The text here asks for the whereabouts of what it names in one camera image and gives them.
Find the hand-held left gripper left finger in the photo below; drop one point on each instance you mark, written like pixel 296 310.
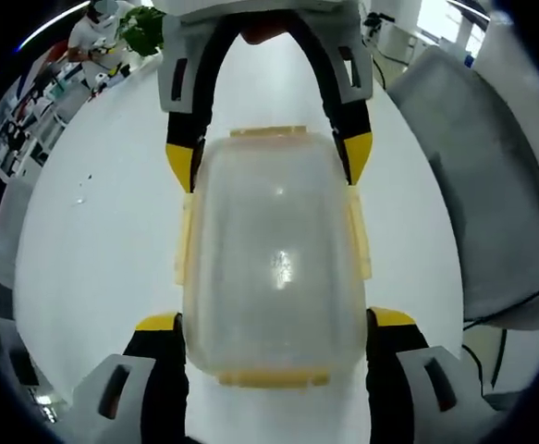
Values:
pixel 155 370

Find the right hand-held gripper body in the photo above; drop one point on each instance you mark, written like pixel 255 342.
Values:
pixel 260 9

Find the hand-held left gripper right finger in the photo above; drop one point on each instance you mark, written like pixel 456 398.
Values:
pixel 391 365

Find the clear plastic food container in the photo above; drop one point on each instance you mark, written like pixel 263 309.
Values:
pixel 273 240

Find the green potted plant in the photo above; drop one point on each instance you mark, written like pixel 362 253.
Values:
pixel 144 30

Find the white office desk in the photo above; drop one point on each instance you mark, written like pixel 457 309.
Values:
pixel 405 41

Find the grey office chair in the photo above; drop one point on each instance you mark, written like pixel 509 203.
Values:
pixel 491 194

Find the cluttered storage shelf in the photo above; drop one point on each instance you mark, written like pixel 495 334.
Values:
pixel 24 125

